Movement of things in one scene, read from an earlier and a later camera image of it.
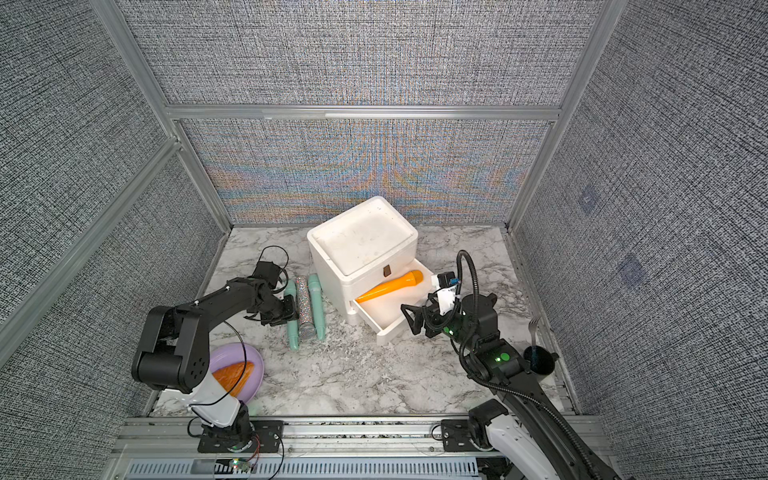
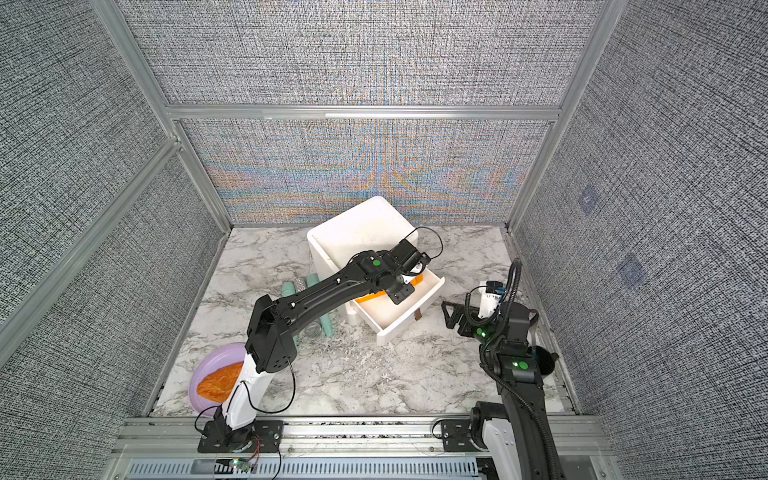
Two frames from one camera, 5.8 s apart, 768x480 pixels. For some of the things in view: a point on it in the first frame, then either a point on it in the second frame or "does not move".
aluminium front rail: [329, 449] does not move
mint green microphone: [293, 325] does not move
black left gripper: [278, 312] -> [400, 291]
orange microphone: [414, 278] does not move
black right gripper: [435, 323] -> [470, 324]
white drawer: [384, 312] does not move
